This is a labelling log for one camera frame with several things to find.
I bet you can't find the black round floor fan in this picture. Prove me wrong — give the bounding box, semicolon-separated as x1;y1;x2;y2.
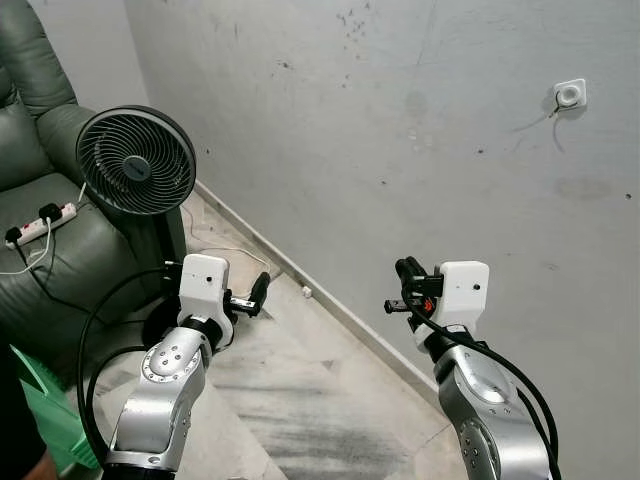
76;105;216;351

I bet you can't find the green leather sofa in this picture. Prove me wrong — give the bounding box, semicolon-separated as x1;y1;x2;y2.
0;0;191;389

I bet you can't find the white power strip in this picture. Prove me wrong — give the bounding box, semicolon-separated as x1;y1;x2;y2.
5;202;79;249

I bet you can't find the green plastic stool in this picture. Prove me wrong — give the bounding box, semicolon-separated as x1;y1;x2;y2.
10;344;103;473

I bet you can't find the person in dark clothes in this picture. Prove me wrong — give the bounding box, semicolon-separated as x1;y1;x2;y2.
0;344;57;480

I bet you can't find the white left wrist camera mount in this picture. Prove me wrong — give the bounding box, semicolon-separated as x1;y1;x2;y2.
177;253;234;347

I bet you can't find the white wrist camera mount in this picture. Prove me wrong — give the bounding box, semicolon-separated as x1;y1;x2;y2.
177;253;234;347
424;261;491;347

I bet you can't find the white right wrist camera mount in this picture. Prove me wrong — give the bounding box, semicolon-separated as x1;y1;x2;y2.
424;261;491;347

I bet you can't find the thin white floor cable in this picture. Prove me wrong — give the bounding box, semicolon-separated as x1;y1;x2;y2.
185;238;277;279

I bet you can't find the white charger cable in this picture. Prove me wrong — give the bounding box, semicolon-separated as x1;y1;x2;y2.
0;218;53;277

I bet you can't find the white adhesive wall hook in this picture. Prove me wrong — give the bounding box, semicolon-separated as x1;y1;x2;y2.
552;78;588;117

